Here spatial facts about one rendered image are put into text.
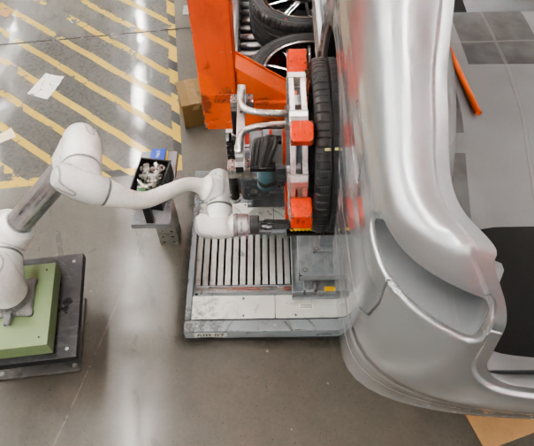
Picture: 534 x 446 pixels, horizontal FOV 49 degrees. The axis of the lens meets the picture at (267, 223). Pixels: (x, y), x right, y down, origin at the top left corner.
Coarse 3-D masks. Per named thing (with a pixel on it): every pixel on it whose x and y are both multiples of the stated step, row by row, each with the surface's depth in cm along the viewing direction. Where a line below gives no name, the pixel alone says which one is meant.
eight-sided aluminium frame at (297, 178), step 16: (288, 80) 207; (304, 80) 207; (288, 96) 207; (304, 96) 202; (288, 112) 199; (304, 112) 197; (304, 160) 199; (288, 176) 246; (304, 176) 200; (288, 192) 241; (304, 192) 204; (288, 208) 231
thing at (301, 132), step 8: (296, 120) 189; (304, 120) 189; (312, 120) 189; (296, 128) 189; (304, 128) 189; (312, 128) 189; (296, 136) 189; (304, 136) 189; (312, 136) 189; (296, 144) 195; (304, 144) 195
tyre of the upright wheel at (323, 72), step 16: (320, 64) 205; (336, 64) 205; (320, 80) 198; (336, 80) 198; (320, 96) 194; (336, 96) 194; (320, 112) 193; (336, 112) 193; (320, 128) 192; (336, 128) 192; (320, 144) 192; (336, 144) 192; (320, 160) 193; (336, 160) 193; (320, 176) 195; (336, 176) 195; (320, 192) 198; (336, 192) 198; (320, 208) 202; (320, 224) 211
